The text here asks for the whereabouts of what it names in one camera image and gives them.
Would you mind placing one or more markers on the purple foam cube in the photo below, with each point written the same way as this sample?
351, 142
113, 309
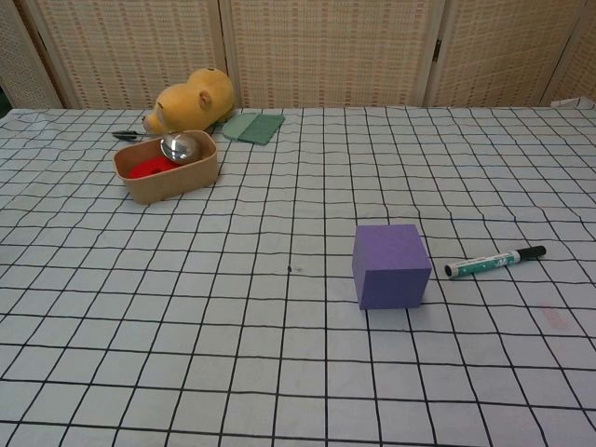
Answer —
391, 270

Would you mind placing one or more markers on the green white marker pen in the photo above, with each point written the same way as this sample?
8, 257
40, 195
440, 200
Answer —
489, 263

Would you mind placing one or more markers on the checkered white tablecloth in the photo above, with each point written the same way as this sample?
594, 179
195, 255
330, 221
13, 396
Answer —
233, 326

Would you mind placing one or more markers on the tan rounded box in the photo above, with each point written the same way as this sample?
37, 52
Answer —
172, 186

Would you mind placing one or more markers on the yellow plush toy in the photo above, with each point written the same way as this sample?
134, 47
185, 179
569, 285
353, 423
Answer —
186, 107

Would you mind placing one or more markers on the woven folding screen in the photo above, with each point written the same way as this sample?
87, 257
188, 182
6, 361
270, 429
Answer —
326, 46

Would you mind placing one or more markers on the metal screen hinge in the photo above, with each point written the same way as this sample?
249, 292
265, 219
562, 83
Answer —
437, 50

